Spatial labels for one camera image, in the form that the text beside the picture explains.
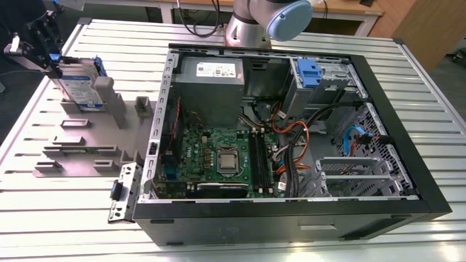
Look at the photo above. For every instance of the black RAM slot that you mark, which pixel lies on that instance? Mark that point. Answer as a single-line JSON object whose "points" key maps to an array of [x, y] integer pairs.
{"points": [[254, 161]]}

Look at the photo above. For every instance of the silver CPU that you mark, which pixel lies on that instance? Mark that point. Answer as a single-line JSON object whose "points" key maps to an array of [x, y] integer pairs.
{"points": [[227, 161]]}

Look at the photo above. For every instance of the grey parts rack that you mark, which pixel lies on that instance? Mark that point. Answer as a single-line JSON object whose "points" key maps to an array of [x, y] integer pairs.
{"points": [[98, 142]]}

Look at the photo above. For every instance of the black graphics card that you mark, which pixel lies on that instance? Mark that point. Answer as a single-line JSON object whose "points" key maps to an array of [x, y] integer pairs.
{"points": [[218, 191]]}

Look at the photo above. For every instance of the wooden desk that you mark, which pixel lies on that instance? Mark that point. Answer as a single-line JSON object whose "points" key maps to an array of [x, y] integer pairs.
{"points": [[349, 11]]}

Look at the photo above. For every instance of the blue drive cage latch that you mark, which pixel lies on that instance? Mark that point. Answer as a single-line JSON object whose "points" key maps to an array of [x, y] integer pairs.
{"points": [[309, 73]]}

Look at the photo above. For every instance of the hard disk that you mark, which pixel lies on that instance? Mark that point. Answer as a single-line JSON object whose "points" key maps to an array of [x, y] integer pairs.
{"points": [[78, 87]]}

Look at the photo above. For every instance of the black open PC case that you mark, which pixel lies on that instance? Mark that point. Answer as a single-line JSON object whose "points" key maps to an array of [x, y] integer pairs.
{"points": [[255, 226]]}

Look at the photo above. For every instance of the CPU socket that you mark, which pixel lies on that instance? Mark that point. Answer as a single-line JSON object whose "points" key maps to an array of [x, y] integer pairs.
{"points": [[227, 171]]}

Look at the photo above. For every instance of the metal disk bay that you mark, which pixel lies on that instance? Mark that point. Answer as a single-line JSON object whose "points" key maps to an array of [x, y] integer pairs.
{"points": [[364, 161]]}

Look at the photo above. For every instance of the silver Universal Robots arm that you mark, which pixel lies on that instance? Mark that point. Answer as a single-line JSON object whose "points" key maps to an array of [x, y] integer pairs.
{"points": [[251, 32]]}

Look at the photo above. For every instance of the wooden cabinet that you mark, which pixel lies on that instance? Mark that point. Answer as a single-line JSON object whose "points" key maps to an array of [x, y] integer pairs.
{"points": [[429, 27]]}

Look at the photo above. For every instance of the green motherboard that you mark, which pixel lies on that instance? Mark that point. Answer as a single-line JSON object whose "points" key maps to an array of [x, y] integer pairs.
{"points": [[198, 142]]}

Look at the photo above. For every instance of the metal rear slot bracket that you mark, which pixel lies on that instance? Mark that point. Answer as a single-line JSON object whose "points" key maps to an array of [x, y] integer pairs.
{"points": [[127, 174]]}

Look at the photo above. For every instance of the metal optical drive cage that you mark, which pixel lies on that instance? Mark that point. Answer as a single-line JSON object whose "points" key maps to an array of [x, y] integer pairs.
{"points": [[302, 101]]}

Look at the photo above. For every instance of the grey power supply unit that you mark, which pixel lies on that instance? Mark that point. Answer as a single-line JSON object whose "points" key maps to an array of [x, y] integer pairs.
{"points": [[207, 103]]}

